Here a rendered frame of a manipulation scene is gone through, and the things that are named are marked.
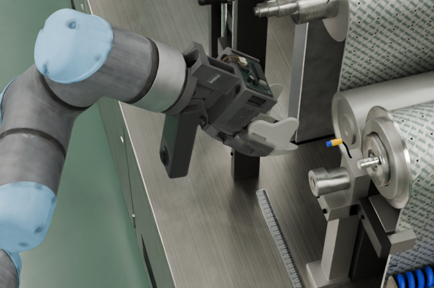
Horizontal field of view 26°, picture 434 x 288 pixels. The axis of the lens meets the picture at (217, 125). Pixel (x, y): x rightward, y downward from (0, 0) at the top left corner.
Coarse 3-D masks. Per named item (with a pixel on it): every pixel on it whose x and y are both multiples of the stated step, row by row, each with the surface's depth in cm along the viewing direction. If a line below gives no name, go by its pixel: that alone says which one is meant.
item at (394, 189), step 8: (368, 120) 132; (376, 120) 130; (368, 128) 133; (376, 128) 130; (384, 128) 128; (384, 136) 128; (392, 136) 127; (392, 144) 126; (392, 152) 126; (392, 160) 127; (400, 160) 126; (392, 168) 127; (400, 168) 126; (392, 176) 128; (400, 176) 127; (392, 184) 129; (400, 184) 127; (384, 192) 132; (392, 192) 129; (400, 192) 129
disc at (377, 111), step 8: (368, 112) 135; (376, 112) 132; (384, 112) 128; (384, 120) 129; (392, 120) 127; (392, 128) 127; (400, 136) 125; (400, 144) 125; (400, 152) 126; (408, 160) 124; (408, 168) 125; (408, 176) 125; (408, 184) 126; (408, 192) 126; (392, 200) 133; (400, 200) 130; (408, 200) 128; (400, 208) 131
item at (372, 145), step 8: (368, 136) 131; (376, 136) 130; (368, 144) 132; (376, 144) 129; (384, 144) 128; (368, 152) 132; (376, 152) 129; (384, 152) 128; (384, 160) 128; (368, 168) 134; (376, 168) 132; (384, 168) 128; (376, 176) 131; (384, 176) 128; (376, 184) 132; (384, 184) 130
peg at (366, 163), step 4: (376, 156) 129; (360, 160) 128; (364, 160) 128; (368, 160) 128; (372, 160) 128; (376, 160) 128; (360, 164) 128; (364, 164) 128; (368, 164) 128; (372, 164) 128; (376, 164) 129; (360, 168) 128; (364, 168) 128
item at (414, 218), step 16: (416, 208) 132; (432, 208) 133; (400, 224) 134; (416, 224) 135; (432, 224) 137; (416, 240) 139; (432, 240) 140; (400, 256) 141; (416, 256) 143; (432, 256) 144; (384, 272) 145; (400, 272) 145
